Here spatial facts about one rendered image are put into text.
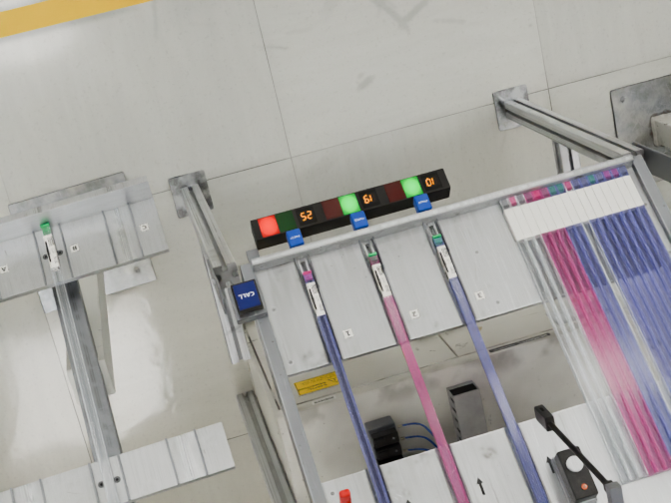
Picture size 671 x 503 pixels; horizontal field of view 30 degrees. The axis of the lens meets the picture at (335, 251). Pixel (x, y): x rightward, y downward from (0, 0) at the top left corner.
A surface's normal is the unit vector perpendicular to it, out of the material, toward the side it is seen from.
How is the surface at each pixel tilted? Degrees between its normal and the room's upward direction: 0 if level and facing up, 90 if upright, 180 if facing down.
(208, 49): 0
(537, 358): 0
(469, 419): 0
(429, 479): 45
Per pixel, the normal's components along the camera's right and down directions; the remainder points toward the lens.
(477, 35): 0.20, 0.26
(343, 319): -0.01, -0.47
